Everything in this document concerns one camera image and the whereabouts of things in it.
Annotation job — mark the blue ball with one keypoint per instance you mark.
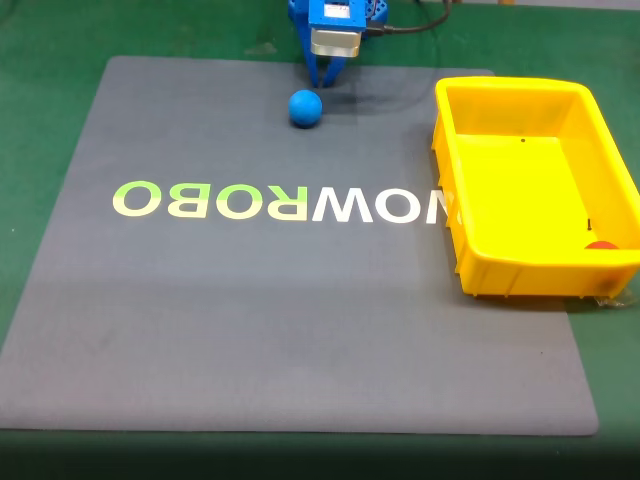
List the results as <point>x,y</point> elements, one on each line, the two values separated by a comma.
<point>305,108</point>

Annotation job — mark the yellow plastic bin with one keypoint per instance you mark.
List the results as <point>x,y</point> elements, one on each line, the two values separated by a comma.
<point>520,185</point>

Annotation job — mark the red ball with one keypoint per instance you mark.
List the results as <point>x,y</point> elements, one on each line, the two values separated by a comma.
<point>601,245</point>

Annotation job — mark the grey mat with NOWROBO print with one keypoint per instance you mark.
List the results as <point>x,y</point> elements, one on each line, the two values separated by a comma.
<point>250,325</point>

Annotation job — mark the clear plastic bag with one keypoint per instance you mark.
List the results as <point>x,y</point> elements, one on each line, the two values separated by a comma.
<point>612,300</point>

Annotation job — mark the silver camera box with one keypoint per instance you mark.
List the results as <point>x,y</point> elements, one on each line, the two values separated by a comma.
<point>334,42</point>

